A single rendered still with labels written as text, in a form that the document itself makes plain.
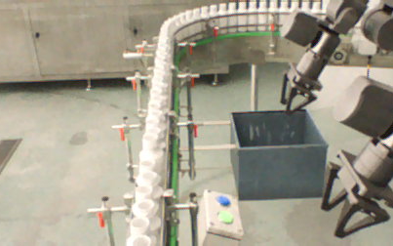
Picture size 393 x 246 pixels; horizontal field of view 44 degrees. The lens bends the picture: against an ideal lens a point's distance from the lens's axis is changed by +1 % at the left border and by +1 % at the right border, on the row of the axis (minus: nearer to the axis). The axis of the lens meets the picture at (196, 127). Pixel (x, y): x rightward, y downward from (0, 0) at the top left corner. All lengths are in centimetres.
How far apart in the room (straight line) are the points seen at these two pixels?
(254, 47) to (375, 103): 224
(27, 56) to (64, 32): 44
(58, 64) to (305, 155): 347
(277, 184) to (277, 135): 31
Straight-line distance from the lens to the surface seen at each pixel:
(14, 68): 497
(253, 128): 197
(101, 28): 465
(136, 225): 99
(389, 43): 113
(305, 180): 177
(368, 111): 67
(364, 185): 70
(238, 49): 287
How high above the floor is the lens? 175
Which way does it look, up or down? 26 degrees down
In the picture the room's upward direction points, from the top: 2 degrees counter-clockwise
